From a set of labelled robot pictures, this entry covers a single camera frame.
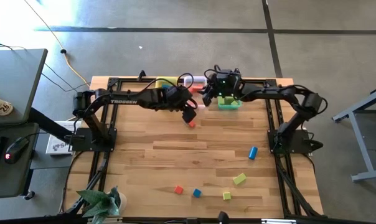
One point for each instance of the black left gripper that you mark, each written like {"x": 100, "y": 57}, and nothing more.
{"x": 181, "y": 98}

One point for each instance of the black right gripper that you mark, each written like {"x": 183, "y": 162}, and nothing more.
{"x": 227, "y": 82}

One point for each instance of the red rounded block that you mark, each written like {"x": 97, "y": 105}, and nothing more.
{"x": 196, "y": 89}

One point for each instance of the green bridge block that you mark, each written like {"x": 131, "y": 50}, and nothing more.
{"x": 228, "y": 101}

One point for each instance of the blue rectangular block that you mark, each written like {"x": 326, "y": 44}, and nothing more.
{"x": 166, "y": 86}

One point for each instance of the red rectangular block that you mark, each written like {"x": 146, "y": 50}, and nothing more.
{"x": 192, "y": 124}

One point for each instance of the red cube block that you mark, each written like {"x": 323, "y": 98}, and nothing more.
{"x": 178, "y": 189}

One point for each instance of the blue cube block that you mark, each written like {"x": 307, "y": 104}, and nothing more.
{"x": 197, "y": 193}

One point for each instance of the green cube block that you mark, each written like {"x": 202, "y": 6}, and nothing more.
{"x": 227, "y": 195}

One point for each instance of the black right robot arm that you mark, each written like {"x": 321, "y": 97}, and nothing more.
{"x": 269, "y": 91}

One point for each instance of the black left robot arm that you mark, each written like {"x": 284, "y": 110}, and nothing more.
{"x": 125, "y": 101}

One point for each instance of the teal plastic bin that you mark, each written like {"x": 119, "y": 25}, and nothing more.
{"x": 228, "y": 107}

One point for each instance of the yellow plastic bin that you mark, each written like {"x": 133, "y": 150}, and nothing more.
{"x": 163, "y": 80}

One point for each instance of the clear plastic bin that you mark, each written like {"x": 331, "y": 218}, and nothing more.
{"x": 200, "y": 80}

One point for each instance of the blue cylinder block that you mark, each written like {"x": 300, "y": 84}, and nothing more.
{"x": 253, "y": 152}

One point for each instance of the green rectangular block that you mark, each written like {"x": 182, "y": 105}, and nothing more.
{"x": 239, "y": 179}

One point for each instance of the white plant pot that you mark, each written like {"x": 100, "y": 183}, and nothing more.
{"x": 123, "y": 202}

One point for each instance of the green potted plant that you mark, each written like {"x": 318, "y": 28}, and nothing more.
{"x": 101, "y": 203}

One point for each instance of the white printed box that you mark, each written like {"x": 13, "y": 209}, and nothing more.
{"x": 55, "y": 146}

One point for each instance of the black diagonal beam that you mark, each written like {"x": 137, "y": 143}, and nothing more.
{"x": 48, "y": 124}

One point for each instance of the silver aluminium bar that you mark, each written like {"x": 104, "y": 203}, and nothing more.
{"x": 278, "y": 221}
{"x": 110, "y": 220}

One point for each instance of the grey metal table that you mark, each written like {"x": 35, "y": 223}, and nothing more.
{"x": 360, "y": 140}

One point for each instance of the grey desk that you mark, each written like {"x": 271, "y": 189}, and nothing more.
{"x": 16, "y": 77}

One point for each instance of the black computer mouse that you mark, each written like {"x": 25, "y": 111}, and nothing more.
{"x": 16, "y": 149}

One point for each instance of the dark desk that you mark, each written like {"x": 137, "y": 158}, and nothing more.
{"x": 7, "y": 180}

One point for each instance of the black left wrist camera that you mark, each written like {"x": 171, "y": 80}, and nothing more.
{"x": 189, "y": 115}

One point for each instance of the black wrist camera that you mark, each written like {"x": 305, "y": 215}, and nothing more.
{"x": 207, "y": 98}
{"x": 189, "y": 115}

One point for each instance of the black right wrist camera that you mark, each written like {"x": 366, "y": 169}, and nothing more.
{"x": 207, "y": 98}

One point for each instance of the black frame bracket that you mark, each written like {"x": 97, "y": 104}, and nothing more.
{"x": 141, "y": 75}

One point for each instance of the black aluminium table frame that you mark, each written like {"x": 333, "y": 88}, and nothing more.
{"x": 112, "y": 81}

